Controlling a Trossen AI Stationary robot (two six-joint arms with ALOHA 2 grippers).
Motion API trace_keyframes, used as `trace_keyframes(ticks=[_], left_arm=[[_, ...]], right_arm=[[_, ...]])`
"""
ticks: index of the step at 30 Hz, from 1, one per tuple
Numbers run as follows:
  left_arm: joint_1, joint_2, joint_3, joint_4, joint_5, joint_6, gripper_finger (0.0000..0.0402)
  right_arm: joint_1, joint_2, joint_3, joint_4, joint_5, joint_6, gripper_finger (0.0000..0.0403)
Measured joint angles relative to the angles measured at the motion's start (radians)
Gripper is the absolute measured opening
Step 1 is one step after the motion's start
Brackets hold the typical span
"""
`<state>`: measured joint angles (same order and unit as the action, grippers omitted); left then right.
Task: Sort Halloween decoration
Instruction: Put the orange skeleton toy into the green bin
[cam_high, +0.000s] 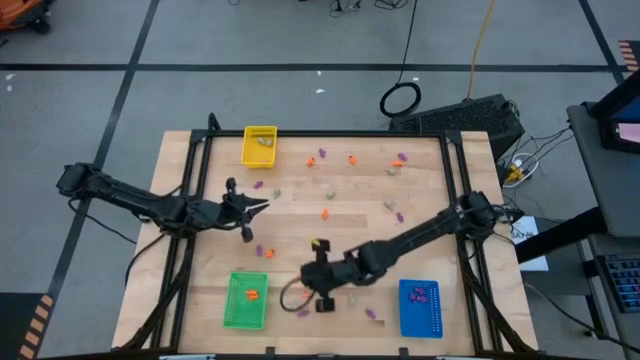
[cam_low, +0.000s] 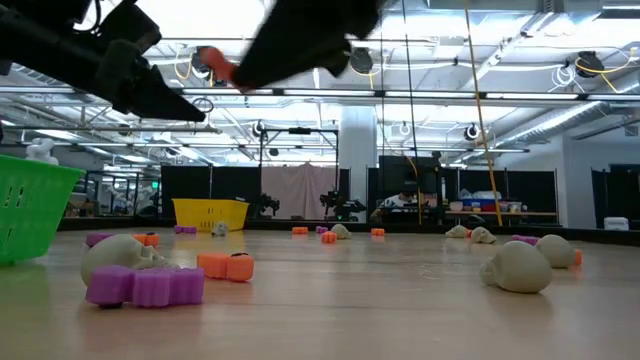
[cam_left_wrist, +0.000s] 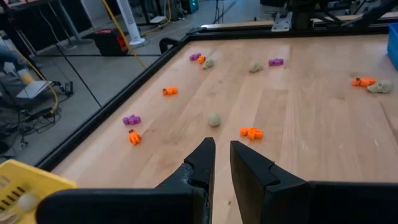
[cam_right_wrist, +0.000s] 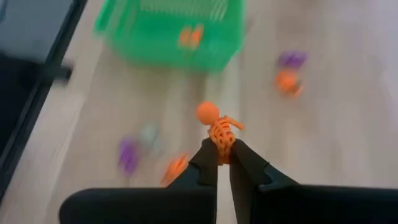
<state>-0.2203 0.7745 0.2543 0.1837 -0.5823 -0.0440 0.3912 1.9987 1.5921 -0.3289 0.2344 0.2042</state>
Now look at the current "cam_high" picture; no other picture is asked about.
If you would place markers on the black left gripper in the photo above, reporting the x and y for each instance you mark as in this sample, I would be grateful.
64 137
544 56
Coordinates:
225 212

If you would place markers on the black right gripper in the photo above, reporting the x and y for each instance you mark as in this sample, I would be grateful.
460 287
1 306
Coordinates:
325 275

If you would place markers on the purple skeleton toy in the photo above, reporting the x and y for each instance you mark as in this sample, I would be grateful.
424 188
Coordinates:
258 184
259 250
402 157
303 313
399 217
413 296
423 299
322 152
370 313
420 290

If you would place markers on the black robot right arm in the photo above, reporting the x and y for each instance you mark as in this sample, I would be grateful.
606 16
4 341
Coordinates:
420 232

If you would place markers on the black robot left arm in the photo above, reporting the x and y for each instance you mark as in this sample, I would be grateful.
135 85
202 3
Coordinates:
130 197

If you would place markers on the yellow tape tag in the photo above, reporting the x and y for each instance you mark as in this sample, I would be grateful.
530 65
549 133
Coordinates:
316 243

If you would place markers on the yellow plastic basket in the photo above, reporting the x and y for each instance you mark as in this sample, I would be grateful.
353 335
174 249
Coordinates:
252 155

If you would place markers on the green plastic basket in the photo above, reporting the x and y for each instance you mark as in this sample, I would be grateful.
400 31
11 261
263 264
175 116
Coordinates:
240 315

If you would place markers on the blue plastic basket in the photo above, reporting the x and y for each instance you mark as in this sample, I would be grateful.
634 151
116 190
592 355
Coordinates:
420 322

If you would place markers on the black mesh computer tower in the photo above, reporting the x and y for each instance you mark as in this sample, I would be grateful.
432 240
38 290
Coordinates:
460 117

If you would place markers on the white paper sheet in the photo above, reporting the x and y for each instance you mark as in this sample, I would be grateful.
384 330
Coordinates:
532 260

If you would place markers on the yellow power plug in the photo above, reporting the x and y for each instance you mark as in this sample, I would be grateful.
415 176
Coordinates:
515 175

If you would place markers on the grey side table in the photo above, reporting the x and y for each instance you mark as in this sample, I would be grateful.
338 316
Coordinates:
595 175

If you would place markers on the backlit keyboard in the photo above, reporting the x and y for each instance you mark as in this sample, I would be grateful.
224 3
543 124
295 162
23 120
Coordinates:
622 282

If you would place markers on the grey desk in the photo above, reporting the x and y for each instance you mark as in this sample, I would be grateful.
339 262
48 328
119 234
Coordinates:
620 330

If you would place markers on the orange cart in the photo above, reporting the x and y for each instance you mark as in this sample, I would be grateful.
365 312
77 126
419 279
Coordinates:
20 12

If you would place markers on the black computer monitor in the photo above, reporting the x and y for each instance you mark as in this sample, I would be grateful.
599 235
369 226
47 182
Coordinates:
625 131

